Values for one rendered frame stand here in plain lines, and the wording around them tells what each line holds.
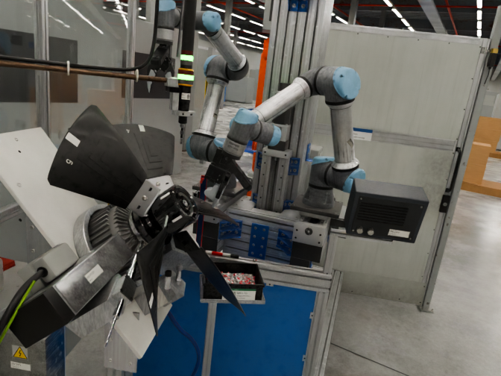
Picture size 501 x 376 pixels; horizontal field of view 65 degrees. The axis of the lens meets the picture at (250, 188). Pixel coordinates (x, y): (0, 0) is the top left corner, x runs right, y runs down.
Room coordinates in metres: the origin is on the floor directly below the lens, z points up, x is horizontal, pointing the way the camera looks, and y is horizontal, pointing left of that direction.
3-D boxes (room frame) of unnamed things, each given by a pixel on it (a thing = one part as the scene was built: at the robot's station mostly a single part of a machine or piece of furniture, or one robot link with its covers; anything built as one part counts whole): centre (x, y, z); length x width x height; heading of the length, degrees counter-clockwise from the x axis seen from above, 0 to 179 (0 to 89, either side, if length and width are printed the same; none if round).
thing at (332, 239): (1.45, -0.34, 0.96); 0.03 x 0.03 x 0.20; 85
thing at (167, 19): (1.69, 0.42, 1.78); 0.09 x 0.08 x 0.11; 154
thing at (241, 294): (1.32, 0.03, 0.85); 0.22 x 0.17 x 0.07; 100
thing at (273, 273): (1.49, 0.08, 0.82); 0.90 x 0.04 x 0.08; 85
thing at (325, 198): (1.81, -0.33, 1.09); 0.15 x 0.15 x 0.10
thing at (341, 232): (1.44, -0.45, 1.04); 0.24 x 0.03 x 0.03; 85
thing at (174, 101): (1.14, 0.23, 1.50); 0.09 x 0.07 x 0.10; 120
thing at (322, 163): (1.80, -0.33, 1.20); 0.13 x 0.12 x 0.14; 38
